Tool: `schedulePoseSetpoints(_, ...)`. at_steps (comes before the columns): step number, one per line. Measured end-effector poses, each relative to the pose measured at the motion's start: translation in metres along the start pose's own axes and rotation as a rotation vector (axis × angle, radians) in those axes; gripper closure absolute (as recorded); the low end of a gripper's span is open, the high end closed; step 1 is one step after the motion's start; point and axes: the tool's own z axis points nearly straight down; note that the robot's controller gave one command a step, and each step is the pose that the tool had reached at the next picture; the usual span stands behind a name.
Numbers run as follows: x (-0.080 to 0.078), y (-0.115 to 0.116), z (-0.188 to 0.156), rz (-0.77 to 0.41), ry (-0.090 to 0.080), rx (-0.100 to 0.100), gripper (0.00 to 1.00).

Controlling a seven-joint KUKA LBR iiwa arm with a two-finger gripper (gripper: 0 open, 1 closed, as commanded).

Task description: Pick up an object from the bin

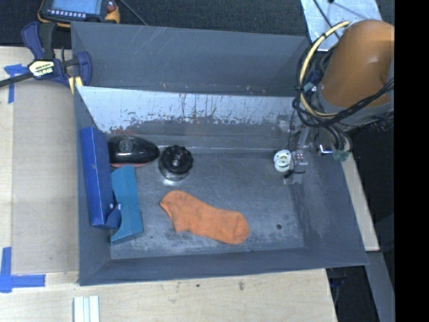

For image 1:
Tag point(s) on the grey metal bin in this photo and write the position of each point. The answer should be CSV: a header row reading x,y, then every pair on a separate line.
x,y
218,213

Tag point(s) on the black computer mouse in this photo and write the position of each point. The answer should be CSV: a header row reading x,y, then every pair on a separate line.
x,y
132,149

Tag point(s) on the pale flat board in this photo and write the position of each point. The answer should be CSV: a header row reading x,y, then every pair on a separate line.
x,y
43,179

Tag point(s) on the orange sock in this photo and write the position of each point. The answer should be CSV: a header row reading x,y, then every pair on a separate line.
x,y
204,218

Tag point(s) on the dark blue long box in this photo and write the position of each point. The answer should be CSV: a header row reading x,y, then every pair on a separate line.
x,y
98,179

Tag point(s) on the teal blue flat block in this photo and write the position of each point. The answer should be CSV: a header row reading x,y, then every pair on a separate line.
x,y
129,206

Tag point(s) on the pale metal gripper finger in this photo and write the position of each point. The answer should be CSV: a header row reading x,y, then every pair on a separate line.
x,y
301,168
299,155

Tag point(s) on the black round knob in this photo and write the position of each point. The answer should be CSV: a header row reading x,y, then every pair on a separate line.
x,y
175,162

